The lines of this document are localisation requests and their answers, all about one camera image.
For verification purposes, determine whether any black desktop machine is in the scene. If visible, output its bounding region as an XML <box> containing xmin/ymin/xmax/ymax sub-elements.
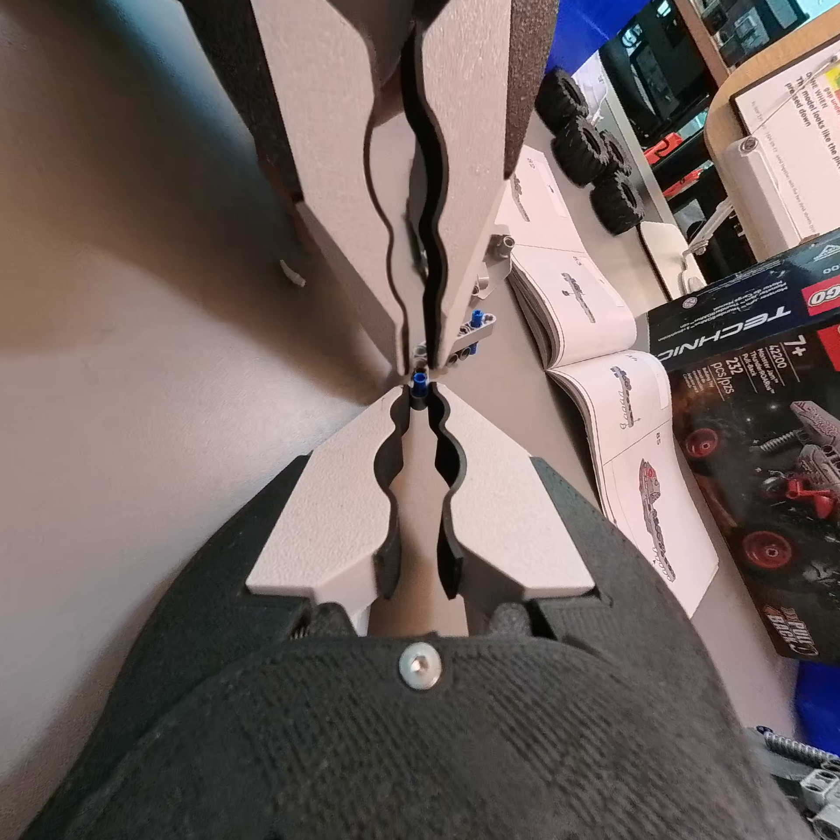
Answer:
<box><xmin>600</xmin><ymin>0</ymin><xmax>711</xmax><ymax>143</ymax></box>

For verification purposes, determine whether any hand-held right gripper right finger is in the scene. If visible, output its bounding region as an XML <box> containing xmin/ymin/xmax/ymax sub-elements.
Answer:
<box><xmin>425</xmin><ymin>382</ymin><xmax>596</xmax><ymax>635</ymax></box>

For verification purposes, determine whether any grey technic connector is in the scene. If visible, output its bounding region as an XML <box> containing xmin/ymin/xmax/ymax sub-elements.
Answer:
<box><xmin>793</xmin><ymin>764</ymin><xmax>840</xmax><ymax>812</ymax></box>

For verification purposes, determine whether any round wooden sign board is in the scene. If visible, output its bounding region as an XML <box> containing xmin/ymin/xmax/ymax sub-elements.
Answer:
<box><xmin>707</xmin><ymin>0</ymin><xmax>840</xmax><ymax>265</ymax></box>

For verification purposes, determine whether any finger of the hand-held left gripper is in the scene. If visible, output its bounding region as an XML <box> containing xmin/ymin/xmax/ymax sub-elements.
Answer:
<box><xmin>402</xmin><ymin>0</ymin><xmax>515</xmax><ymax>372</ymax></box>
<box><xmin>252</xmin><ymin>0</ymin><xmax>421</xmax><ymax>379</ymax></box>

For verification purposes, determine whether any black toy tyre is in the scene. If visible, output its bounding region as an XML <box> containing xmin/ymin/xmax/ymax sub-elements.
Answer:
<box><xmin>600</xmin><ymin>130</ymin><xmax>635</xmax><ymax>175</ymax></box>
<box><xmin>553</xmin><ymin>118</ymin><xmax>616</xmax><ymax>186</ymax></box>
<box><xmin>534</xmin><ymin>68</ymin><xmax>586</xmax><ymax>130</ymax></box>
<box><xmin>590</xmin><ymin>171</ymin><xmax>648</xmax><ymax>236</ymax></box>

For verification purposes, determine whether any blue plastic container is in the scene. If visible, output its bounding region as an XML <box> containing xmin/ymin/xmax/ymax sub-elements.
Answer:
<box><xmin>793</xmin><ymin>659</ymin><xmax>840</xmax><ymax>740</ymax></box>

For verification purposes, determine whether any metal coil spring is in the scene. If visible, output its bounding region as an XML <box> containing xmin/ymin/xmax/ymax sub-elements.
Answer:
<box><xmin>753</xmin><ymin>724</ymin><xmax>840</xmax><ymax>770</ymax></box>

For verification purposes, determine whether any black toy set box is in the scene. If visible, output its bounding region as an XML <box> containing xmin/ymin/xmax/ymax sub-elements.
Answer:
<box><xmin>646</xmin><ymin>227</ymin><xmax>840</xmax><ymax>660</ymax></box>

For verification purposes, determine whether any clear plastic bag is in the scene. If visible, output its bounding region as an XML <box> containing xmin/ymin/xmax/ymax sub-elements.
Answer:
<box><xmin>577</xmin><ymin>51</ymin><xmax>626</xmax><ymax>127</ymax></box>

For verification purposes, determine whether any blue plastic bin with tag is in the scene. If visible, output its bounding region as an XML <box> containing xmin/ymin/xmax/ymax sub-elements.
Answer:
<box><xmin>543</xmin><ymin>0</ymin><xmax>658</xmax><ymax>74</ymax></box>

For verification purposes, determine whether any grey technic beam assembly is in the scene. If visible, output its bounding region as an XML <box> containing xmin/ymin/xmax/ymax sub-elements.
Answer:
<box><xmin>410</xmin><ymin>232</ymin><xmax>515</xmax><ymax>372</ymax></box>

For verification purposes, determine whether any open instruction booklet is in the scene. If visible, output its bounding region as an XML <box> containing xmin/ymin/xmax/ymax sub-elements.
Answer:
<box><xmin>495</xmin><ymin>147</ymin><xmax>721</xmax><ymax>619</ymax></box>

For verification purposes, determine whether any white base board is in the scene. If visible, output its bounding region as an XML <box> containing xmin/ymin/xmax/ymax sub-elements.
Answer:
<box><xmin>639</xmin><ymin>219</ymin><xmax>707</xmax><ymax>300</ymax></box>

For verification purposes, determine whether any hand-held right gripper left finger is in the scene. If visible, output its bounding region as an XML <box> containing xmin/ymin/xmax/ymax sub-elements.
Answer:
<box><xmin>245</xmin><ymin>385</ymin><xmax>410</xmax><ymax>635</ymax></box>

